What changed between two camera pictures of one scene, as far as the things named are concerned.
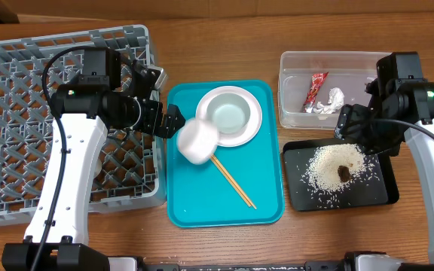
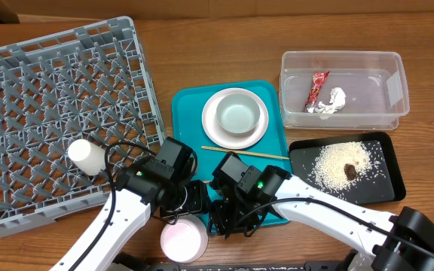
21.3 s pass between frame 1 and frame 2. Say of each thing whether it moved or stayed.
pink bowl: moved
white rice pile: moved
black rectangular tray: stayed
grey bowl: moved
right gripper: moved
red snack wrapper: stayed
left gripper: moved
